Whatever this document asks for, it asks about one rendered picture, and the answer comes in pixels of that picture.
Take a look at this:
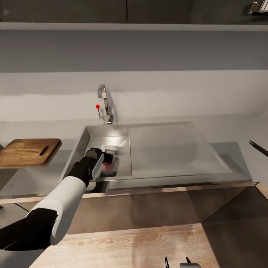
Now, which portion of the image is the parer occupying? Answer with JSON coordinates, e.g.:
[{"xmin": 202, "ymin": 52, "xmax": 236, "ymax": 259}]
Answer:
[{"xmin": 251, "ymin": 140, "xmax": 268, "ymax": 154}]

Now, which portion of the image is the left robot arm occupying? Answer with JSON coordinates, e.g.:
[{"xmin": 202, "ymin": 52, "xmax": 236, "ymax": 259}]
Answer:
[{"xmin": 0, "ymin": 145, "xmax": 117, "ymax": 268}]

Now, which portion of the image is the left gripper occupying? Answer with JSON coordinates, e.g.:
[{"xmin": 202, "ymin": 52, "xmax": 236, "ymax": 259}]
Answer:
[{"xmin": 102, "ymin": 152, "xmax": 113, "ymax": 163}]

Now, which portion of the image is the cutting board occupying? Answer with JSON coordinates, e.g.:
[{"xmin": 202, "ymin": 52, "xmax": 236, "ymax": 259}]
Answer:
[{"xmin": 0, "ymin": 138, "xmax": 61, "ymax": 166}]

